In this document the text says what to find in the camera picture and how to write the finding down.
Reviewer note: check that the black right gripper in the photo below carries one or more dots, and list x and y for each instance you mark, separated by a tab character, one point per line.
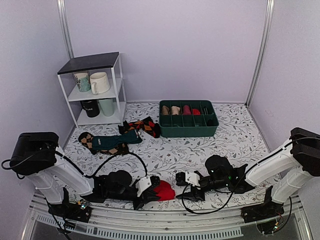
194	197

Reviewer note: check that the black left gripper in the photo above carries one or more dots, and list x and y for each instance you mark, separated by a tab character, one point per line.
147	194

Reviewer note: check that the red sock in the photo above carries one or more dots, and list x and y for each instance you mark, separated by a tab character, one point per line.
164	191
196	112

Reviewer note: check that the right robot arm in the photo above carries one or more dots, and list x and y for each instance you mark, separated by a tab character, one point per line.
301	150

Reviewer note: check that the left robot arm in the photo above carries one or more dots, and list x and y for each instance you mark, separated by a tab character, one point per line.
39	157

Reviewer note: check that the floral table cloth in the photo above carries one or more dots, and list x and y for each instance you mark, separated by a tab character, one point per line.
236	138

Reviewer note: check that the dark teal sock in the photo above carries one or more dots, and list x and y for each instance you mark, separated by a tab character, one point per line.
101	143

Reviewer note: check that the green divided organizer box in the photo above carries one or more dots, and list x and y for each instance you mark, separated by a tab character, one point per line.
178	126

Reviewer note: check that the black orange argyle sock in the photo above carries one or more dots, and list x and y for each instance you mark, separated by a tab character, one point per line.
146	124

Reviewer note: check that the maroon rolled sock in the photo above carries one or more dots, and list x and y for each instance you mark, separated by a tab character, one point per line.
186	110

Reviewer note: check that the red rolled sock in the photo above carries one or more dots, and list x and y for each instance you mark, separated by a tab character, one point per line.
196	112

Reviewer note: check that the beige rolled sock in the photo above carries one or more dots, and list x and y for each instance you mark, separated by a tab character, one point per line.
175	110

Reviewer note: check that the tan rolled sock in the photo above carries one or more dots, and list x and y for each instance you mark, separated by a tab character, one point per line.
165	110

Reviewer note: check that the brown argyle sock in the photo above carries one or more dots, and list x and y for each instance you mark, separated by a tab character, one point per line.
85	139

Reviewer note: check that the mint green mug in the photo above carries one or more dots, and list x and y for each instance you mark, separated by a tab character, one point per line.
107	106

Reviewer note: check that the black mug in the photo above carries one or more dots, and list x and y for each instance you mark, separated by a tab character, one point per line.
91	107

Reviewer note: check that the cream mug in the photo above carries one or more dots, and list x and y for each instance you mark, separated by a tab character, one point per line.
99	83

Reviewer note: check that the teal patterned mug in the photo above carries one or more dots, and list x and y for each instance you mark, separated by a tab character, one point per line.
82	80

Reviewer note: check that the white shelf rack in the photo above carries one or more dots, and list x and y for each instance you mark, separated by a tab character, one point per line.
104	62

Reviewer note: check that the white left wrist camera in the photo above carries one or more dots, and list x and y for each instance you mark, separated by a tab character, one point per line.
142	185

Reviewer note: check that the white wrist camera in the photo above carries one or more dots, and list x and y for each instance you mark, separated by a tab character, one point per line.
142	185
192	178

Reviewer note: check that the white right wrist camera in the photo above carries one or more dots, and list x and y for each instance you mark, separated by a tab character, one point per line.
192	178

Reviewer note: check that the aluminium front rail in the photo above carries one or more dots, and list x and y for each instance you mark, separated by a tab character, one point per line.
110	223

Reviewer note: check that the right aluminium corner post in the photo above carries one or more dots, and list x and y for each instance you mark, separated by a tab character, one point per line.
261	53

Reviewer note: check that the aluminium corner post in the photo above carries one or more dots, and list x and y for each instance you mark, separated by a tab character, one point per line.
65	28
261	53

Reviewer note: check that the left aluminium corner post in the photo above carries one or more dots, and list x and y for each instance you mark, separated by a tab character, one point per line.
65	28

